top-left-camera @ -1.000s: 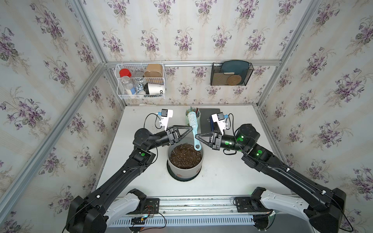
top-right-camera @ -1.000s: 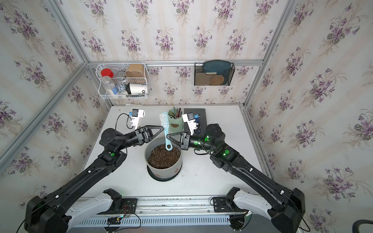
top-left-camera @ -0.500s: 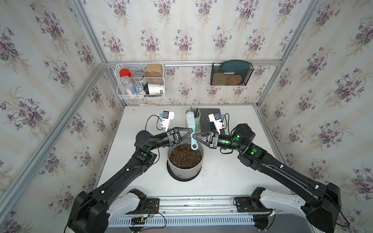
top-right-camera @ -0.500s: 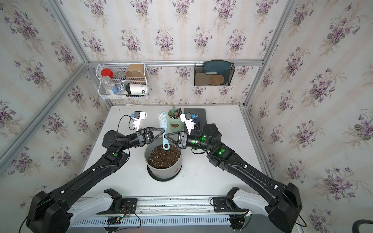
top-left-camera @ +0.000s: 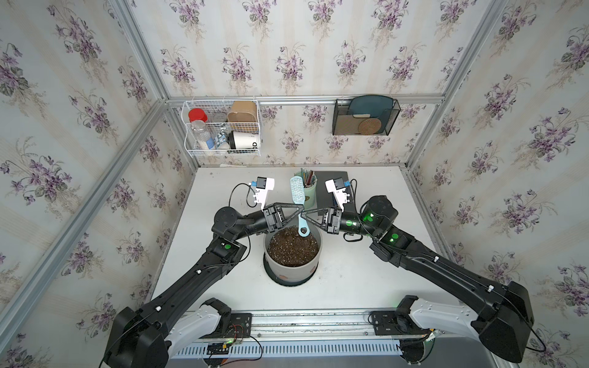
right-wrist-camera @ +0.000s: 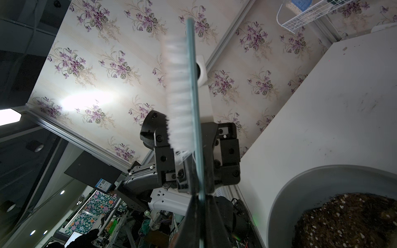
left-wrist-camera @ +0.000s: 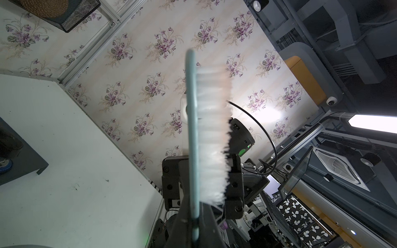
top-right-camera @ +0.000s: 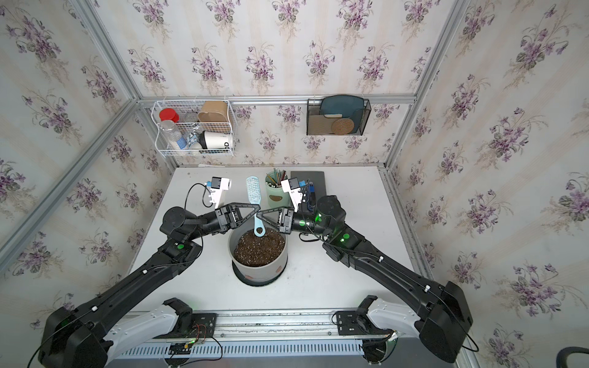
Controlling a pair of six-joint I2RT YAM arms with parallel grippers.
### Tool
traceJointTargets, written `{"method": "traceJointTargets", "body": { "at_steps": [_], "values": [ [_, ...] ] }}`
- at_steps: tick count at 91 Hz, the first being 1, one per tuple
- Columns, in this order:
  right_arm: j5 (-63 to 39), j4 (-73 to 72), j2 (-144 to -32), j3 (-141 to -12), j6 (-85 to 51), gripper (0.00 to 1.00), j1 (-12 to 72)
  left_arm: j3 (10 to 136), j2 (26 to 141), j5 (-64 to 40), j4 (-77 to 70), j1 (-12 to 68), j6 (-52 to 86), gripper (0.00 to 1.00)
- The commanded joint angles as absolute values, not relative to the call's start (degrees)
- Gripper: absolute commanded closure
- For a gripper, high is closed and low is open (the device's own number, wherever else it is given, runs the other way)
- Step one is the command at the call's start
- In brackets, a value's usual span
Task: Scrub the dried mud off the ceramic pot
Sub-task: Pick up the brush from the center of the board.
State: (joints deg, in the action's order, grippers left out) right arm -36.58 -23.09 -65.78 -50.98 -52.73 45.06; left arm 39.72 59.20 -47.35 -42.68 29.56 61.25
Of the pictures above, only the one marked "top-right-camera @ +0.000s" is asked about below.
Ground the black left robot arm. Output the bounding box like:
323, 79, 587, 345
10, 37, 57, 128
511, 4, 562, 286
37, 202, 260, 367

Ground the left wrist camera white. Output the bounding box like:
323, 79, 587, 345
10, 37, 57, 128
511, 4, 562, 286
206, 176, 232, 209

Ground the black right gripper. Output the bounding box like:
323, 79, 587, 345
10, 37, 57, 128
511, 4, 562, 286
257, 205, 334, 240

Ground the teal scrub brush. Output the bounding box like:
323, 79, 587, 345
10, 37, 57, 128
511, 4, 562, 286
246, 176, 265, 238

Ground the white wire wall basket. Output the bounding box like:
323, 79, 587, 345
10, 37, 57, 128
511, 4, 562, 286
150, 99, 238, 157

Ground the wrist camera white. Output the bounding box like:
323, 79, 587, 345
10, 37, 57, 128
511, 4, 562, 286
281, 178, 310, 213
206, 176, 232, 209

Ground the black pot saucer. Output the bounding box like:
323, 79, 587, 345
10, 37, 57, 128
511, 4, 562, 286
232, 262, 288, 287

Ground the black mesh wall organizer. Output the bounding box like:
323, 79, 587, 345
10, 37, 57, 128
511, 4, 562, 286
306, 98, 372, 136

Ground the small circuit board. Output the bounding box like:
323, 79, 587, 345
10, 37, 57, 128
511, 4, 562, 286
168, 343, 193, 356

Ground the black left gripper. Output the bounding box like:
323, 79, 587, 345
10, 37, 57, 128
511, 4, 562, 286
185, 205, 259, 245

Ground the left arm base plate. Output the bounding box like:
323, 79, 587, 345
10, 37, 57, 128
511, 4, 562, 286
155, 313, 218, 340

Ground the grey ceramic pot with soil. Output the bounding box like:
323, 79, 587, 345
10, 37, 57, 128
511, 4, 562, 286
228, 220, 288, 268

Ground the green pencil cup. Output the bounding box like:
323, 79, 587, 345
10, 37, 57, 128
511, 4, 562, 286
265, 169, 291, 209

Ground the grey hardcover book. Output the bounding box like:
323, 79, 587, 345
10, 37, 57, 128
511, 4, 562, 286
291, 171, 327, 204

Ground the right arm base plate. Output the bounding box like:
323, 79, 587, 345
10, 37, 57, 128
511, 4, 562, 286
331, 311, 369, 336

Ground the clear plastic bottle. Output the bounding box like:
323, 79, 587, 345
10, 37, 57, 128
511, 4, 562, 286
161, 120, 187, 150

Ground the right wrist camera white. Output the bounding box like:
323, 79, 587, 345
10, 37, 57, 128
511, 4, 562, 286
281, 178, 310, 213

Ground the brown cardboard box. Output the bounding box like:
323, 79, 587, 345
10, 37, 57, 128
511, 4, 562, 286
197, 101, 230, 123

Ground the red lidded jar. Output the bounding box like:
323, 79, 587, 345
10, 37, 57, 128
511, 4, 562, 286
159, 108, 179, 124

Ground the round cork coaster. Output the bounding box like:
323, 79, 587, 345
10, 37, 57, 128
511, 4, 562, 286
331, 118, 355, 136

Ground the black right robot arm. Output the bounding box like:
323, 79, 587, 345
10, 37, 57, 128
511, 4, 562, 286
256, 196, 473, 363

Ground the white black cylinder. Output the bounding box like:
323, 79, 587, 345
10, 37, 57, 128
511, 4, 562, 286
198, 131, 235, 150

